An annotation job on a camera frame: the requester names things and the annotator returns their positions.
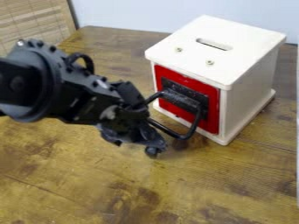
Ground red drawer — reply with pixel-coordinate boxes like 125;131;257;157
153;65;220;134

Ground black metal drawer handle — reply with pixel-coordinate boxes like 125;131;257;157
144;77;209;140

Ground white wooden cabinet box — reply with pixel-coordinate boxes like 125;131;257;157
144;15;285;145

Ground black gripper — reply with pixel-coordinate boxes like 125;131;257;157
97;108;166;158

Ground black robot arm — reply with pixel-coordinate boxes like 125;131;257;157
0;38;166;157

